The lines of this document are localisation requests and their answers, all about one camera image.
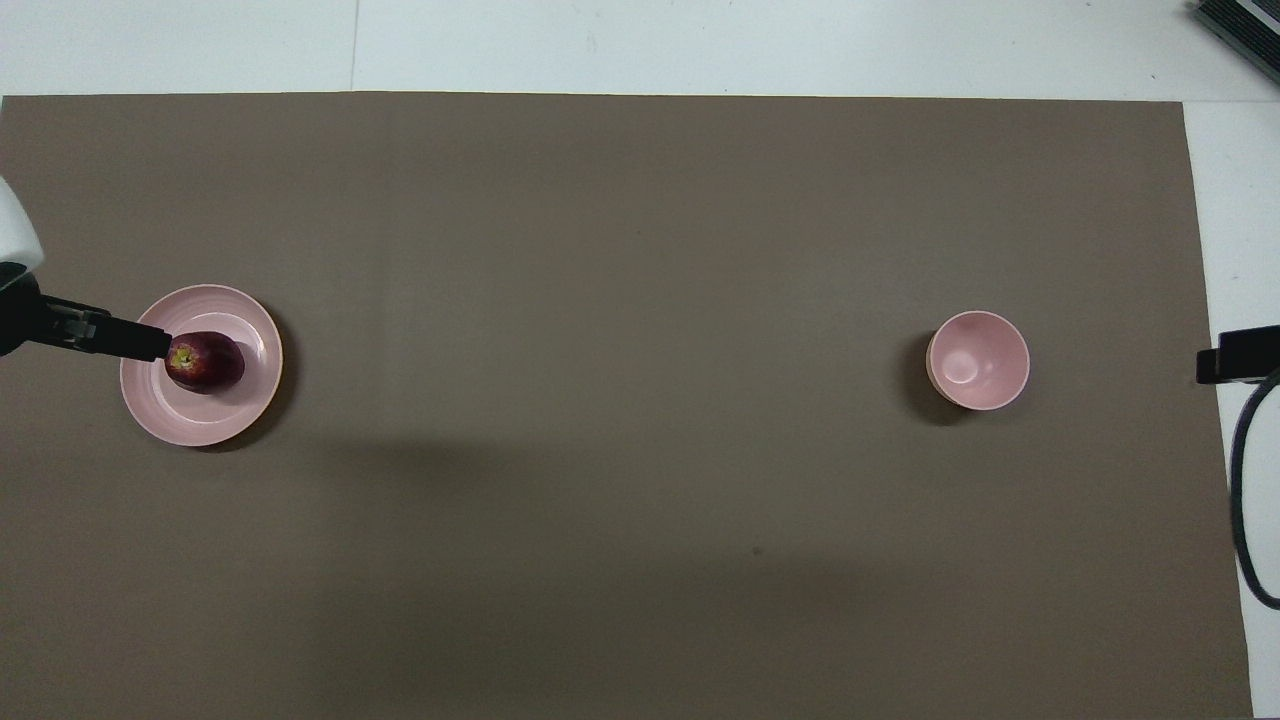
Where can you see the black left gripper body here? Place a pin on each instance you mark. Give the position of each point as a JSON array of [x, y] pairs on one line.
[[18, 315]]

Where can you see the dark red apple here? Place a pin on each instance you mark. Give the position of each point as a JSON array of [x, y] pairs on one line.
[[210, 365]]

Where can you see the pink plate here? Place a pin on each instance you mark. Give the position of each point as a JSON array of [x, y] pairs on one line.
[[205, 415]]

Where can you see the pink bowl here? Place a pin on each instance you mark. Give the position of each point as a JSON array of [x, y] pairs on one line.
[[978, 362]]

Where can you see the dark grey ribbed device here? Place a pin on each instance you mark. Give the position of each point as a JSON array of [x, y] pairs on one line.
[[1245, 30]]

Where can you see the brown table mat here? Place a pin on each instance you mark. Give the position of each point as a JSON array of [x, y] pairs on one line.
[[620, 400]]

